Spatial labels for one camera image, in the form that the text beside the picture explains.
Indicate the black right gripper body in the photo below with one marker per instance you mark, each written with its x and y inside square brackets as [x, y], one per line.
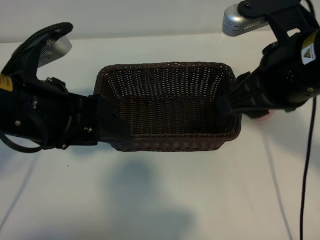
[282, 82]

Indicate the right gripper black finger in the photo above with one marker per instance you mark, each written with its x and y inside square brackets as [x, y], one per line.
[257, 113]
[245, 95]

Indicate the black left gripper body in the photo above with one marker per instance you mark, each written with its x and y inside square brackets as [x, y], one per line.
[57, 117]

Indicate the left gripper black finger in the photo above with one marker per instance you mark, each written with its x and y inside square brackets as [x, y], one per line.
[110, 125]

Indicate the pink peach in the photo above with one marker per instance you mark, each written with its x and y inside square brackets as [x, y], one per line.
[270, 115]

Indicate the brown wicker basket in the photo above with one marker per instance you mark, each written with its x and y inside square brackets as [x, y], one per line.
[170, 115]

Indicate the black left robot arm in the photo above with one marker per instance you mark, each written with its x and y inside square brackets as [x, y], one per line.
[5, 112]

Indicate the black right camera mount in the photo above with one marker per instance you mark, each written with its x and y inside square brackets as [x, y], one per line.
[277, 22]

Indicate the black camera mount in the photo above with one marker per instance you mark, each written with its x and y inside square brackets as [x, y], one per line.
[277, 22]
[30, 57]

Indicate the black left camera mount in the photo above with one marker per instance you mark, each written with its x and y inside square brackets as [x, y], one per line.
[30, 57]

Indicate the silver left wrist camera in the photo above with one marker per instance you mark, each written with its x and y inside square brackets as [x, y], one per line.
[61, 47]

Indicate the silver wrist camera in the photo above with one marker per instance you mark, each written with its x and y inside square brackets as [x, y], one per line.
[235, 25]
[61, 47]

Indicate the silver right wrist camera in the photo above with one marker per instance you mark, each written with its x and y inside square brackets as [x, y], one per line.
[235, 25]

